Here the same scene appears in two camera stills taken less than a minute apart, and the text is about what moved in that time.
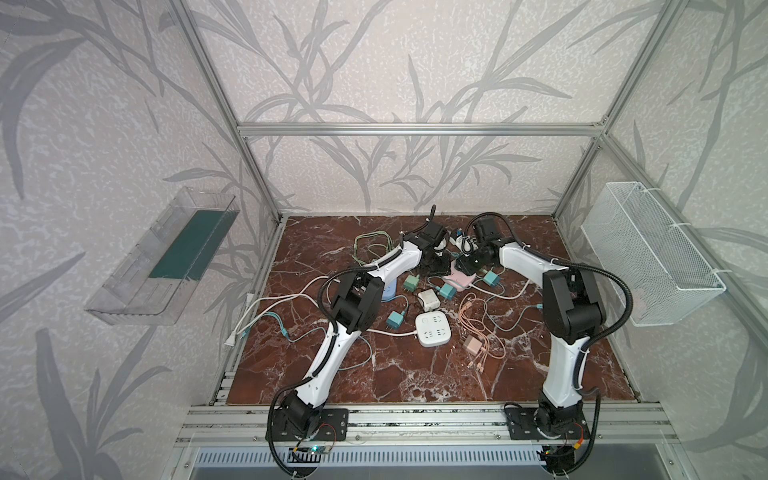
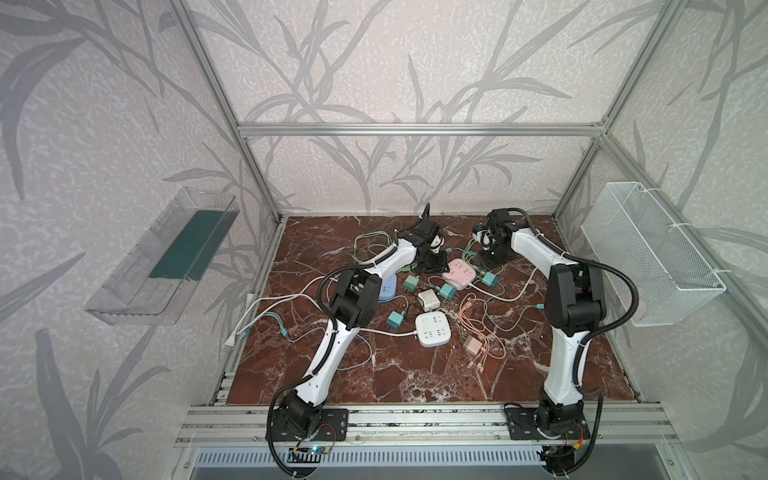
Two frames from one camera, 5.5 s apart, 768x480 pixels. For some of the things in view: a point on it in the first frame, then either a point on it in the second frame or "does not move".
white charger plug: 429,299 does not move
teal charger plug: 394,320 does not move
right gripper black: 470,262 -> 489,253
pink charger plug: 473,344 does not move
